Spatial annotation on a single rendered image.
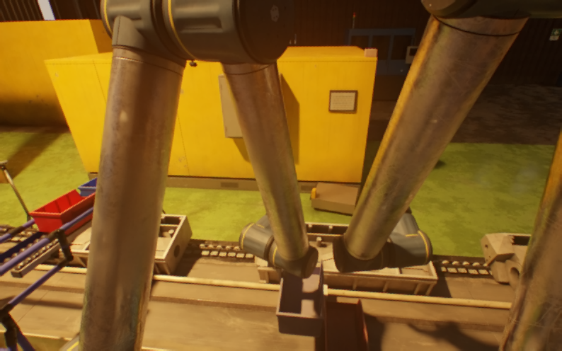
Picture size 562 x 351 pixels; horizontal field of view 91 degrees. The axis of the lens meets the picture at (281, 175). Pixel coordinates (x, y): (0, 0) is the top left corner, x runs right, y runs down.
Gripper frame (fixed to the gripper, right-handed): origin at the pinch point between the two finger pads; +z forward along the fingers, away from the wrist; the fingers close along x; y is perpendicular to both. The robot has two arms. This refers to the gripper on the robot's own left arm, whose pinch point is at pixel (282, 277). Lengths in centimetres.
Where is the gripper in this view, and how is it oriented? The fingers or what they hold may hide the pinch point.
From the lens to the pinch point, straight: 137.1
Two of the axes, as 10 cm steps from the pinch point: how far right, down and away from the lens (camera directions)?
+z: 0.2, 8.8, 4.7
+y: 1.2, -4.7, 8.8
